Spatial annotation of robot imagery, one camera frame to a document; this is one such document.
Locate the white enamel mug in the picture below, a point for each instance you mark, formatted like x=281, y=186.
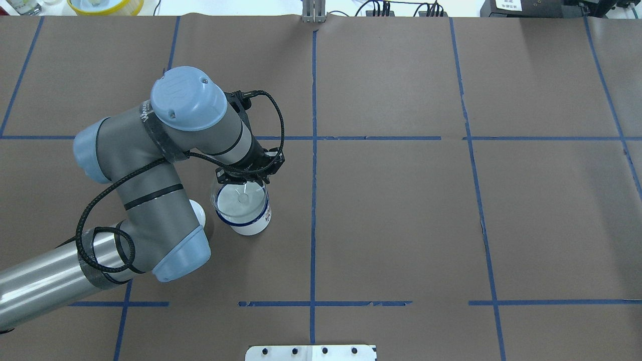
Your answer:
x=251, y=225

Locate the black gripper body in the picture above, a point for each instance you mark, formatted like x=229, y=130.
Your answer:
x=256, y=159

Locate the aluminium frame post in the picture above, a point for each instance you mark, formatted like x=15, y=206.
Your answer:
x=314, y=11

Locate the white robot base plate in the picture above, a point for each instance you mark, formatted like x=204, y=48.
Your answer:
x=312, y=352

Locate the white ceramic lid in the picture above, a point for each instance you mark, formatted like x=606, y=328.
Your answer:
x=199, y=212

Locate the black box device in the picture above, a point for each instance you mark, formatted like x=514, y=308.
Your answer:
x=531, y=9

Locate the yellow rimmed bowl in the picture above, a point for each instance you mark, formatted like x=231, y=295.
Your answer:
x=106, y=8

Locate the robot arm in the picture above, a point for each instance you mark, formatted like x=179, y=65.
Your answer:
x=144, y=221

